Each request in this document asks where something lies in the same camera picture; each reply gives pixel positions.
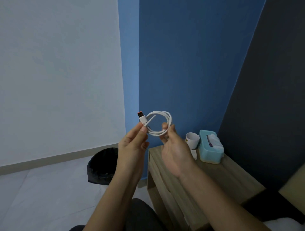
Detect wooden bedside table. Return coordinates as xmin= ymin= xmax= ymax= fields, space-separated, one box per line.
xmin=146 ymin=145 xmax=266 ymax=231

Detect person's left hand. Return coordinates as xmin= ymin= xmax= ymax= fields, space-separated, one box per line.
xmin=116 ymin=121 xmax=150 ymax=178

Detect beige cushion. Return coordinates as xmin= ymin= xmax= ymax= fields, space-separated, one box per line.
xmin=278 ymin=163 xmax=305 ymax=216

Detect white mug yellow label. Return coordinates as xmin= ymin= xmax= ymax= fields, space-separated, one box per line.
xmin=185 ymin=132 xmax=200 ymax=150

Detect teal tissue box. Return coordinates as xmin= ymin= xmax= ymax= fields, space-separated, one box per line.
xmin=198 ymin=129 xmax=225 ymax=165

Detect person's right hand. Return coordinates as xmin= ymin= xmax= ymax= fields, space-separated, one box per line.
xmin=160 ymin=122 xmax=198 ymax=179

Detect black lined trash bin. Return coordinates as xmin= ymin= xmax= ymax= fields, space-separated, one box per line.
xmin=86 ymin=147 xmax=119 ymax=186

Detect person's legs black trousers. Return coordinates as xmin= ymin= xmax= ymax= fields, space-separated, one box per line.
xmin=69 ymin=198 xmax=167 ymax=231

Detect wooden drawer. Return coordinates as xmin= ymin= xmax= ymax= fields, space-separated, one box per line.
xmin=147 ymin=148 xmax=191 ymax=231

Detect white pop-up tissue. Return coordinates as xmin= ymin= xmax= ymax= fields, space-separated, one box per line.
xmin=206 ymin=134 xmax=224 ymax=153

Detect person's left forearm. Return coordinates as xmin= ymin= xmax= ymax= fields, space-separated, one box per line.
xmin=82 ymin=171 xmax=141 ymax=231

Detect person's right forearm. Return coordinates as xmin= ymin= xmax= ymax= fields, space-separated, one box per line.
xmin=180 ymin=166 xmax=272 ymax=231

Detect white charging cable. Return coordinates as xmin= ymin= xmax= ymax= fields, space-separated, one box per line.
xmin=137 ymin=110 xmax=173 ymax=137

